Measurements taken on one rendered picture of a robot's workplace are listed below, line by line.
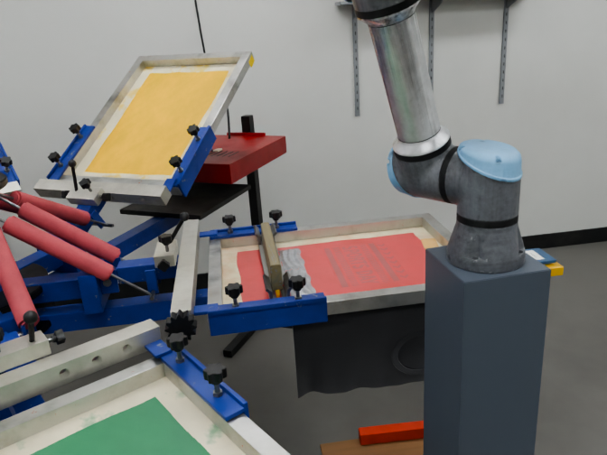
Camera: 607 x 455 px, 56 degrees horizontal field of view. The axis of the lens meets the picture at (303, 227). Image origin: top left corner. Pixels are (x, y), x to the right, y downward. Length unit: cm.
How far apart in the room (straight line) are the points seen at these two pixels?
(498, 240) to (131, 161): 158
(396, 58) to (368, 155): 275
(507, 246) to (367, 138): 270
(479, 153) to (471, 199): 9
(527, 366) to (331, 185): 270
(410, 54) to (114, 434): 89
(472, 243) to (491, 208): 8
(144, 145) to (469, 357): 161
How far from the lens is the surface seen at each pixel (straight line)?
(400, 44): 107
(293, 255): 187
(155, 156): 231
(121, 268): 172
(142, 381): 132
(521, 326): 122
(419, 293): 155
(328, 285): 165
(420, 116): 112
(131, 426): 123
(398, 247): 190
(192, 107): 246
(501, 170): 110
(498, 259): 114
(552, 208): 445
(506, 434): 135
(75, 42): 368
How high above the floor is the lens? 168
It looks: 20 degrees down
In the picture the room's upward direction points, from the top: 4 degrees counter-clockwise
